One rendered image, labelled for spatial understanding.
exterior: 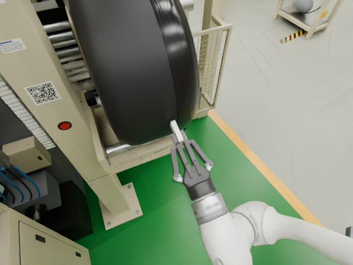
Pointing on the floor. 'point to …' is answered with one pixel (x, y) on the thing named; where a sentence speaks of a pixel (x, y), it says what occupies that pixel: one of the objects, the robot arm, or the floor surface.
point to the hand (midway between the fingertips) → (176, 132)
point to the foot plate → (111, 221)
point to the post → (45, 50)
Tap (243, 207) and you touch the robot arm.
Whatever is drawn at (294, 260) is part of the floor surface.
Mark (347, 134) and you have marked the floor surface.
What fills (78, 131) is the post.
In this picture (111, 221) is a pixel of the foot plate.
